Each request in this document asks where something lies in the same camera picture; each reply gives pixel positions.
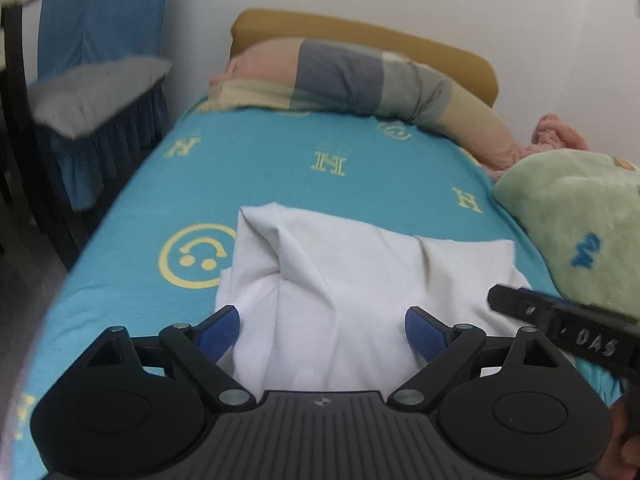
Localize long patchwork pillow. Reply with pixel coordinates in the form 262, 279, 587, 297
209, 37, 523, 171

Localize white table with dark legs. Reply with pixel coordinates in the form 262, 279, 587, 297
0, 0, 81, 273

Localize pink fluffy cloth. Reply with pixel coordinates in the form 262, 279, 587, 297
482, 114, 591, 181

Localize blue covered chair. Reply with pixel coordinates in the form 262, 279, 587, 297
30, 0, 176, 213

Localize tan wooden headboard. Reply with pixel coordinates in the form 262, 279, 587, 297
231, 8, 500, 108

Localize green printed fleece blanket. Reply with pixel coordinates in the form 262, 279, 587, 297
492, 150, 640, 318

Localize white t-shirt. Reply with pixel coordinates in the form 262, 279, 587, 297
214, 202, 576, 393

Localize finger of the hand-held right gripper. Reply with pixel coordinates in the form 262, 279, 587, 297
522, 288, 636, 317
487, 283, 551, 329

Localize bed with teal sheet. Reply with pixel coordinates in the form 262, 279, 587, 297
0, 92, 626, 480

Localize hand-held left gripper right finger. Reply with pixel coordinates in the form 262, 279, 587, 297
387, 305, 563, 409

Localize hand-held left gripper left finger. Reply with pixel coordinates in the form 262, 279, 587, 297
85, 304, 256, 411

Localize person's right hand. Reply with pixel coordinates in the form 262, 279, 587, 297
611, 394, 640, 466

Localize grey cloth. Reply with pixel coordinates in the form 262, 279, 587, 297
27, 56, 173, 140

